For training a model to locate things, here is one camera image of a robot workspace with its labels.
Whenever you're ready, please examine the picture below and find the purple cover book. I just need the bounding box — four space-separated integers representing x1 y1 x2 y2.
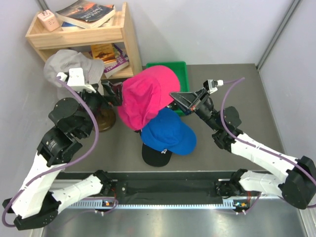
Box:
104 44 129 79

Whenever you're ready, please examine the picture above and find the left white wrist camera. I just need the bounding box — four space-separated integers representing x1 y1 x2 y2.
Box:
57 68 97 93

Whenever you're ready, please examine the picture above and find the beige mannequin head stand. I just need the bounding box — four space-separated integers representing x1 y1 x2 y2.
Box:
93 98 116 132

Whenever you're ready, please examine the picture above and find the purple cable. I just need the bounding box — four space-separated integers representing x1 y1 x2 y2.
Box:
1 76 119 228
220 77 316 215

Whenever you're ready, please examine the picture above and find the dark cover paperback book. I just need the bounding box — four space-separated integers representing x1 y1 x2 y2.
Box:
56 0 116 29

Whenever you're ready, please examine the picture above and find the grey bucket hat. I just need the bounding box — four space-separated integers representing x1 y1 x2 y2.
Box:
43 49 105 99

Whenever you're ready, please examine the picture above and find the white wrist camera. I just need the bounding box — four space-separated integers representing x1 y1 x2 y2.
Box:
203 79 224 95
57 68 97 93

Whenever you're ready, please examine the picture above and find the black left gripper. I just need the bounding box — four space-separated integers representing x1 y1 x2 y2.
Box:
73 80 123 138

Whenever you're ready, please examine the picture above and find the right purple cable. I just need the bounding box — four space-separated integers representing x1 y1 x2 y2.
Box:
220 77 316 215

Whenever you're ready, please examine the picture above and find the pink power adapter cube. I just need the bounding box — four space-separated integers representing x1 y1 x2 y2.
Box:
37 10 60 32

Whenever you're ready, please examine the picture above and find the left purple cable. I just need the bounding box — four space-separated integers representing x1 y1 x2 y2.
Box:
1 76 119 228

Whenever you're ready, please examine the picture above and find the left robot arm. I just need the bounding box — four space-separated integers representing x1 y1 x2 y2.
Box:
2 80 122 231

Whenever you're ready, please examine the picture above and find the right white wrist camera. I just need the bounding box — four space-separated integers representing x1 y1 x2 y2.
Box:
203 79 224 95

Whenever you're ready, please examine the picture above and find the magenta cap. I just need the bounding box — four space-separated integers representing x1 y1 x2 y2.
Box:
117 65 181 130

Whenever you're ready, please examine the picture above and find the black baseball cap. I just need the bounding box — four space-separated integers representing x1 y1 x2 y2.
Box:
142 144 173 167

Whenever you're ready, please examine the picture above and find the orange cover book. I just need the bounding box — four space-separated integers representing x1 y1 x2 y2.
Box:
90 43 116 66

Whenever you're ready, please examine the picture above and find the green plastic bin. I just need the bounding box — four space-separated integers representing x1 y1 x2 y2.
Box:
143 61 190 117

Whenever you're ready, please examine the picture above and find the blue book under stack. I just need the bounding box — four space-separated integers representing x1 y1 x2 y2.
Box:
61 22 83 31

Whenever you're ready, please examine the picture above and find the wooden shelf unit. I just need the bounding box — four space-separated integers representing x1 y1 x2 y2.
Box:
26 2 143 79

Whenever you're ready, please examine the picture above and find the aluminium rail with cable duct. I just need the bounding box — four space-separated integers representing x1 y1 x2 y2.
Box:
59 193 255 211

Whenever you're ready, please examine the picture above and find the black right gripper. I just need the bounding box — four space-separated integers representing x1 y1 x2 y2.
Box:
169 88 221 132

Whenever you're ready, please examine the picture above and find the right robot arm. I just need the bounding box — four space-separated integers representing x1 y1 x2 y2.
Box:
170 88 316 209

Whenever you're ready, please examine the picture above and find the blue cap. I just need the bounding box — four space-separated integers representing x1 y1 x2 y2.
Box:
141 108 197 156

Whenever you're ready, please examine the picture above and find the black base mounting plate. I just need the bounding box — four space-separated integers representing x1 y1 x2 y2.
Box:
56 171 250 199

